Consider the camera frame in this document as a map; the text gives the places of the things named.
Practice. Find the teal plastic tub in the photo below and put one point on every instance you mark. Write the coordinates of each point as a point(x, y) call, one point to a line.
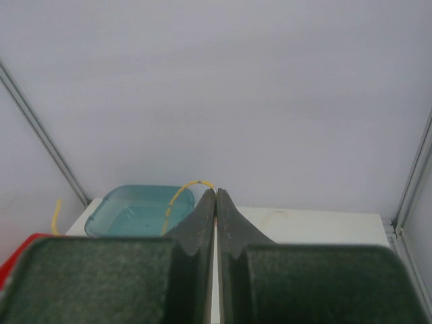
point(139, 211)

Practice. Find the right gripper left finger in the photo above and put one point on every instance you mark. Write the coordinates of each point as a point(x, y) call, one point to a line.
point(77, 279)

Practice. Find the right aluminium frame post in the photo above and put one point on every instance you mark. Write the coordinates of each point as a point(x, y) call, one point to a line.
point(412, 192)

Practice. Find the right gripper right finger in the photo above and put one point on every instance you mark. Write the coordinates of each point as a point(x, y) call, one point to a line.
point(261, 281)

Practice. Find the red plastic tray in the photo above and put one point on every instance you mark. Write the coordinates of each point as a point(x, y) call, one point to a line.
point(9, 264)

